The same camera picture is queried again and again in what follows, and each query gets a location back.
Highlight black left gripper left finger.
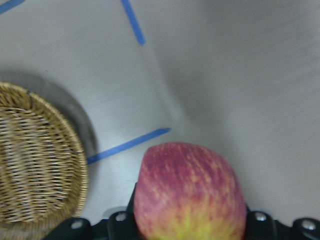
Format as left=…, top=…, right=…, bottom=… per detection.
left=44, top=190, right=140, bottom=240

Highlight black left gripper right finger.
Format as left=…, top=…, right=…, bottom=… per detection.
left=244, top=206, right=320, bottom=240

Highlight red yellow apple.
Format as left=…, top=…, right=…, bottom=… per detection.
left=133, top=142, right=247, bottom=240

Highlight round wicker basket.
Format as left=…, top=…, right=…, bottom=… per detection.
left=0, top=82, right=89, bottom=240

